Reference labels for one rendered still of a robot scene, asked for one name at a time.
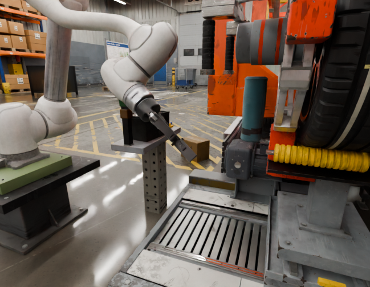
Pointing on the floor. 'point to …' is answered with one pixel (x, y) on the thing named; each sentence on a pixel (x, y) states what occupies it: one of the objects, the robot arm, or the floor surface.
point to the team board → (116, 50)
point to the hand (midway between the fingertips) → (185, 150)
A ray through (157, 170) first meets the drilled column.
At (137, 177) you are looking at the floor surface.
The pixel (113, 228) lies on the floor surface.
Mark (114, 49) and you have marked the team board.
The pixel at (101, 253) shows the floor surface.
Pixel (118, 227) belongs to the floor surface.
